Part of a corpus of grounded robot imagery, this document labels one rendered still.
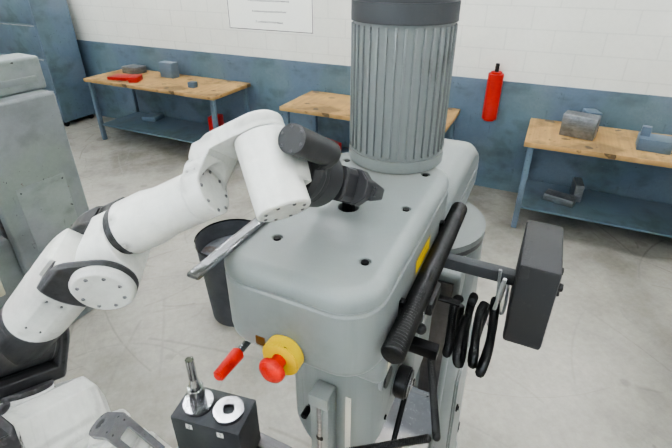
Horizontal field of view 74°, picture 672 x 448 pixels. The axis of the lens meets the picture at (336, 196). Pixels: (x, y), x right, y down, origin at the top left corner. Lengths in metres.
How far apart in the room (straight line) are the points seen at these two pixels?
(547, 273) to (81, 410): 0.86
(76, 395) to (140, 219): 0.38
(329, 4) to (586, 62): 2.69
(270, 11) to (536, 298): 5.13
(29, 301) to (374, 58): 0.65
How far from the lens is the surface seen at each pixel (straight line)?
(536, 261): 1.00
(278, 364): 0.65
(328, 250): 0.65
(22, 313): 0.75
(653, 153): 4.47
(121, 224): 0.59
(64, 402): 0.86
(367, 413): 0.96
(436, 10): 0.82
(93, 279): 0.61
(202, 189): 0.54
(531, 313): 1.04
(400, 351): 0.63
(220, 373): 0.75
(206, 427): 1.47
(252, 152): 0.51
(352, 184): 0.65
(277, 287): 0.62
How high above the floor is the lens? 2.26
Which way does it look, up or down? 28 degrees down
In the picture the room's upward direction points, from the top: straight up
